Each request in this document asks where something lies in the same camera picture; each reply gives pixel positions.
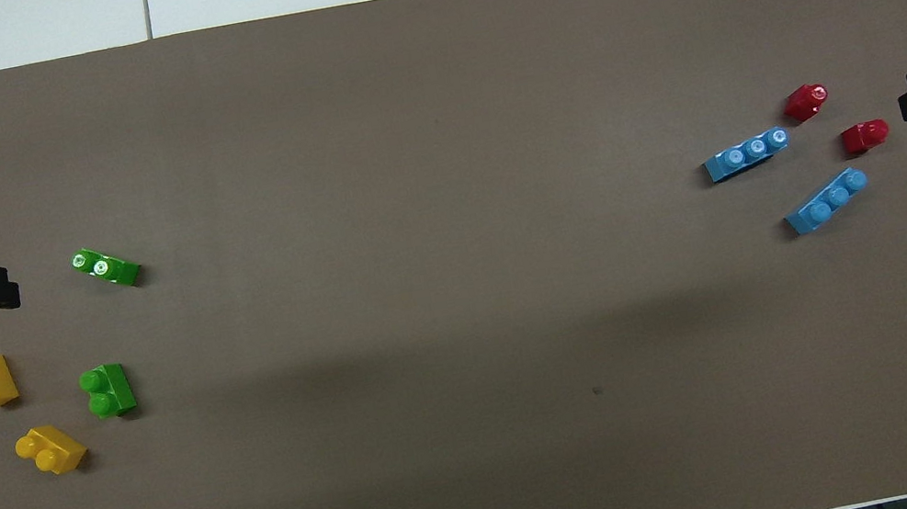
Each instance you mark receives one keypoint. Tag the blue three-stud toy block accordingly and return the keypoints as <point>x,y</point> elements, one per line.
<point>740,160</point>
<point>823,208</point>

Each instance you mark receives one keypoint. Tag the brown table mat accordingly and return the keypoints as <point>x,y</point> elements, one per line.
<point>460,291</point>

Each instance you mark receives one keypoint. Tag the red one-stud toy block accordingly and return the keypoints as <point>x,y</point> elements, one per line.
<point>864,137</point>
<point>805,103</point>

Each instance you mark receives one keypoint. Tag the green two-stud toy block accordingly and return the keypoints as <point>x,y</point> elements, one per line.
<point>113,271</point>
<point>113,389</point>

